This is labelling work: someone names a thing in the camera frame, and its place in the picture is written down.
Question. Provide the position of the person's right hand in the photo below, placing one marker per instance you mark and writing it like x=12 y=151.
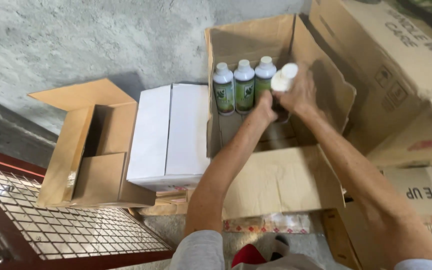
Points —
x=300 y=93

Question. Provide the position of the person's left hand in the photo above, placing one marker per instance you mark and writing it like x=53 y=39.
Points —
x=265 y=107

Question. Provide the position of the person's right fingers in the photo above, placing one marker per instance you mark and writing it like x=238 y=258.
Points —
x=294 y=80

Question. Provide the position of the person's left fingers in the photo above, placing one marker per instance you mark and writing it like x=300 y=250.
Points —
x=267 y=98

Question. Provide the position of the white bottle with green label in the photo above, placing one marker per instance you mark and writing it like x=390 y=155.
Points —
x=244 y=87
x=284 y=80
x=224 y=89
x=264 y=78

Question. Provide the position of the open brown cardboard box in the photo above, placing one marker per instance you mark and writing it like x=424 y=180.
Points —
x=276 y=150

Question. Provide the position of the large printed cardboard carton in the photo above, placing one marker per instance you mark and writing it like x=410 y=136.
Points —
x=388 y=71

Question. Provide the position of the closed white cardboard box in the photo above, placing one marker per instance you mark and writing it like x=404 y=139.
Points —
x=169 y=135

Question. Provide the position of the flattened cardboard with red tape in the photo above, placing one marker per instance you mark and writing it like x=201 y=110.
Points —
x=266 y=224

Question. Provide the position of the person's foot in sandal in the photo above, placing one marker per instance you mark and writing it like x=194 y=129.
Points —
x=276 y=249

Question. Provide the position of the person's grey shirt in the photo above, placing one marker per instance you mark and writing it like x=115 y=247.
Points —
x=201 y=251

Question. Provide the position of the empty open cardboard box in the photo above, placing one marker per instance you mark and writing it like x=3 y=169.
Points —
x=88 y=150

